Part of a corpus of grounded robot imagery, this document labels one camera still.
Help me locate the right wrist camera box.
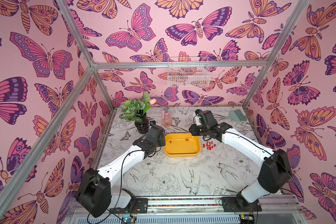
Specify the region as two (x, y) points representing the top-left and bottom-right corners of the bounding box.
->
(193, 109), (217, 128)

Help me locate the white wire basket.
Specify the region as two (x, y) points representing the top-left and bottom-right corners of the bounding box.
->
(167, 61), (211, 88)

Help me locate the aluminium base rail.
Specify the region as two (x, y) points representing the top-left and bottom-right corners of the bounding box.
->
(68, 194), (300, 217)

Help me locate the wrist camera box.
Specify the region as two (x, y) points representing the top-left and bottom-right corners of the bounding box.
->
(193, 109), (217, 128)
(148, 125), (165, 141)

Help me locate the pink spray bottle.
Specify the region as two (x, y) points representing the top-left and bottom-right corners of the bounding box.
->
(162, 108), (173, 128)

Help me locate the aluminium frame post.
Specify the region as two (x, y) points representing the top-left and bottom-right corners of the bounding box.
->
(242, 0), (309, 109)
(57, 1), (114, 111)

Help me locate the aluminium frame post right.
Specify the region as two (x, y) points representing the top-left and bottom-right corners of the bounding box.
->
(242, 0), (309, 109)

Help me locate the black glossy vase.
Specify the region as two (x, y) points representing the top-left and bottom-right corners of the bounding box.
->
(134, 114), (150, 134)

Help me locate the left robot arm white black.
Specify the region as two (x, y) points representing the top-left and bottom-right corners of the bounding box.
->
(76, 133), (165, 218)

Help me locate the yellow plastic storage tray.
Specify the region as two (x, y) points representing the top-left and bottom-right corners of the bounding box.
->
(164, 133), (201, 158)

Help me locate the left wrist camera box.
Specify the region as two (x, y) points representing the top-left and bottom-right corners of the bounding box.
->
(148, 125), (165, 141)

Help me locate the green artificial plant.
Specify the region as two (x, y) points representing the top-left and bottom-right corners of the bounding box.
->
(119, 92), (157, 124)

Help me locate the aluminium frame post left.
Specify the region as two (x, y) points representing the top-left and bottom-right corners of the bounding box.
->
(57, 1), (114, 111)

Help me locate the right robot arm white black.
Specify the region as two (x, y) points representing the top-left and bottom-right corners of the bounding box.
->
(189, 122), (292, 211)

